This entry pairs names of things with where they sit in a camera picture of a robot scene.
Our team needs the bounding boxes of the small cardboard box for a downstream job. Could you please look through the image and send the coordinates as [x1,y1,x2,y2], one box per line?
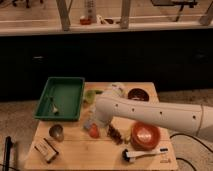
[34,138,59,164]

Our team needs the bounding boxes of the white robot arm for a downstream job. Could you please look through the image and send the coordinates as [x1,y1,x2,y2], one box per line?
[95,89,213,142]

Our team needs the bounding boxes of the green plastic tray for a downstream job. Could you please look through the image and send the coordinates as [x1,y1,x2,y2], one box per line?
[34,77,85,121]

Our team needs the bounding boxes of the small object in tray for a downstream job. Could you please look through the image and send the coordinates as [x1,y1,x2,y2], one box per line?
[49,96,59,115]

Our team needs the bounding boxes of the green ladle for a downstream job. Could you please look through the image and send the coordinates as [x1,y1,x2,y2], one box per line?
[83,89,102,104]

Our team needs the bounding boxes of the white plastic cup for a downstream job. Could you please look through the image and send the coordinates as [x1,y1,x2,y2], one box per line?
[108,82,125,96]

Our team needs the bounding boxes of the blue sponge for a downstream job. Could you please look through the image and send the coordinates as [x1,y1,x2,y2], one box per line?
[83,117,94,130]

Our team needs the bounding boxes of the dark brown bowl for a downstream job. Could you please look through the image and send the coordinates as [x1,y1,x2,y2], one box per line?
[128,88,149,101]

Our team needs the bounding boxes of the orange apple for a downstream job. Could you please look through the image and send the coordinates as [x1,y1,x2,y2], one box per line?
[88,124,100,138]

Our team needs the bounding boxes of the small metal cup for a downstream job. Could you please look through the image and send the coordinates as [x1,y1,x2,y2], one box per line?
[49,124,64,142]

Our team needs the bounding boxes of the black stand on floor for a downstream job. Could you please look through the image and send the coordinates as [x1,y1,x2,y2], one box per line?
[2,136,13,171]

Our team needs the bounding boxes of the black floor cable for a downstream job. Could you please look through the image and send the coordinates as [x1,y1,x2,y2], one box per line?
[169,132,213,171]

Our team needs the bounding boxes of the brown pine cone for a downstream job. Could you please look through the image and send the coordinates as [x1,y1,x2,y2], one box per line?
[107,124,123,145]

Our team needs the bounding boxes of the red item on shelf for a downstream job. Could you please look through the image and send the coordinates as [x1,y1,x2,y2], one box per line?
[79,16,92,25]

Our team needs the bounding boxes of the large orange bowl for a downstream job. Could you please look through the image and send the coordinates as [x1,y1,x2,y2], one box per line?
[130,122,161,151]

